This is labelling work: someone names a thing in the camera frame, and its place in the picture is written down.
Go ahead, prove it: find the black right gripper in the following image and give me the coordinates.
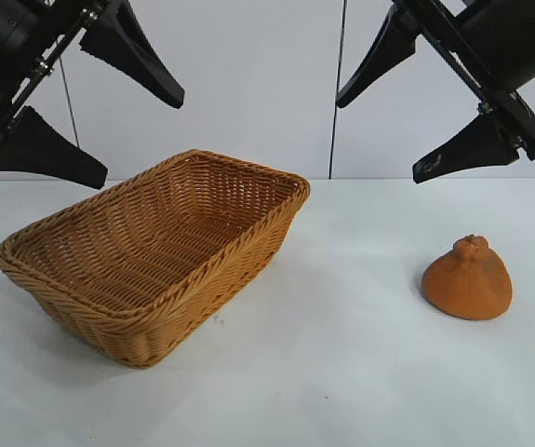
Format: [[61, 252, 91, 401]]
[[335, 0, 535, 183]]

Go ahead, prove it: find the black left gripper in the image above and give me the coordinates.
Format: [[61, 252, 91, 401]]
[[0, 0, 186, 190]]

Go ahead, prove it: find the woven wicker basket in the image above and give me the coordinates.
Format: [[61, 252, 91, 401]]
[[0, 148, 312, 370]]

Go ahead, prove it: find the orange cone-shaped bun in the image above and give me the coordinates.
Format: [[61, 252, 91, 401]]
[[421, 235, 514, 321]]

